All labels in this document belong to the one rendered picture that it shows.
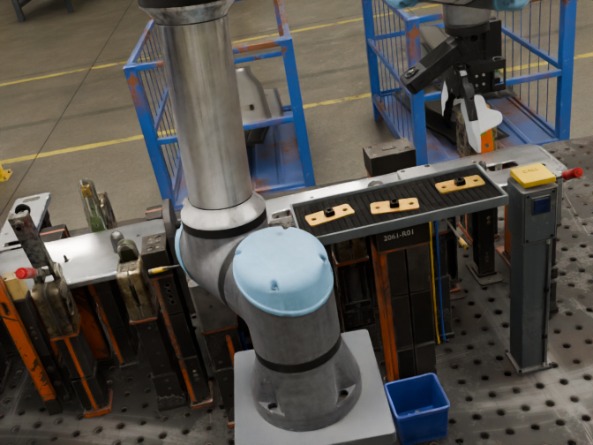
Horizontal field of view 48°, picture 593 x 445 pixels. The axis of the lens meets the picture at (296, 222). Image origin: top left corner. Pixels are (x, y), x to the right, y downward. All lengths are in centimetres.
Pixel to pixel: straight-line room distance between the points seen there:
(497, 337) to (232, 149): 94
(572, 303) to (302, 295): 104
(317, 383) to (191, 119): 36
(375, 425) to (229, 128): 42
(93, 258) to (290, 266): 87
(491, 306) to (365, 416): 85
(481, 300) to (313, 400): 91
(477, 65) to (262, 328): 57
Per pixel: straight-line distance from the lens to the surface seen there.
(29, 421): 171
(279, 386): 87
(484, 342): 160
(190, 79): 81
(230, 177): 85
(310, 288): 78
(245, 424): 92
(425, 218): 116
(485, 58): 116
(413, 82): 112
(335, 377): 88
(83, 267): 157
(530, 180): 126
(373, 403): 92
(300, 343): 82
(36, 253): 143
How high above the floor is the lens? 176
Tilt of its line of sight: 30 degrees down
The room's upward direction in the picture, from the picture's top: 10 degrees counter-clockwise
